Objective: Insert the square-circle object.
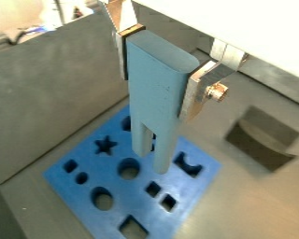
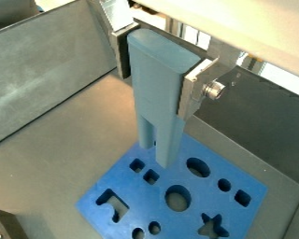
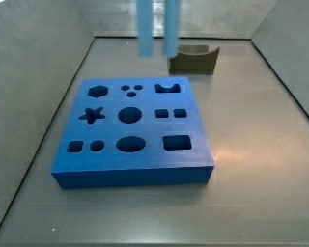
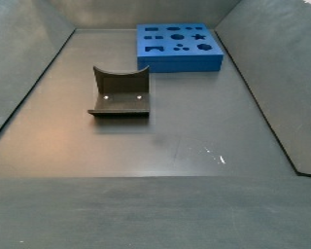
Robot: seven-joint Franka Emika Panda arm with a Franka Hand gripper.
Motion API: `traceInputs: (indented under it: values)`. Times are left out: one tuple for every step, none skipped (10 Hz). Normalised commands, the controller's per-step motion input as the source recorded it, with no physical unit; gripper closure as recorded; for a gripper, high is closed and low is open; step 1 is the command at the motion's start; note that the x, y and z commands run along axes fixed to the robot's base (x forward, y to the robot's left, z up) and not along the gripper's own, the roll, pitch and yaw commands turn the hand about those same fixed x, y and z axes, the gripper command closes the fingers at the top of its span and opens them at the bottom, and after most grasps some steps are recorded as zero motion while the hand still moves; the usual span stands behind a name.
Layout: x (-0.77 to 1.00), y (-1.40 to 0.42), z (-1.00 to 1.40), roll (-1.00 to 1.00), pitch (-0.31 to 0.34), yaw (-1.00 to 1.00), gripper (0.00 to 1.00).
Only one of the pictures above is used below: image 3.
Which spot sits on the dark olive square-circle object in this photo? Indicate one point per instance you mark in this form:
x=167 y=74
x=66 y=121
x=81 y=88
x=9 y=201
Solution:
x=195 y=59

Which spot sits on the blue shape sorter block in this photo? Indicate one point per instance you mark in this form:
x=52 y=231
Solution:
x=133 y=133

